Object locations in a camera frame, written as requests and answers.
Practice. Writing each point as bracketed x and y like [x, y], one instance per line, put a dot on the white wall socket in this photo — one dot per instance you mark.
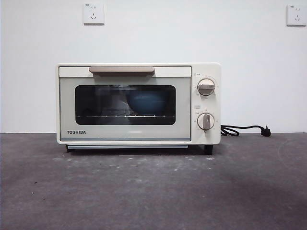
[94, 14]
[297, 15]

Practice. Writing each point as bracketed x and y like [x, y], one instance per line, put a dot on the blue ribbed bowl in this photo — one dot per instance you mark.
[146, 104]

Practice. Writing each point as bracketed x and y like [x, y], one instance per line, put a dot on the cream Toshiba toaster oven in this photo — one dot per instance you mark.
[206, 69]

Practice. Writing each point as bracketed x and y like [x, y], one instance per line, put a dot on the beige round oven knob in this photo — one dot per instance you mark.
[205, 121]
[205, 87]

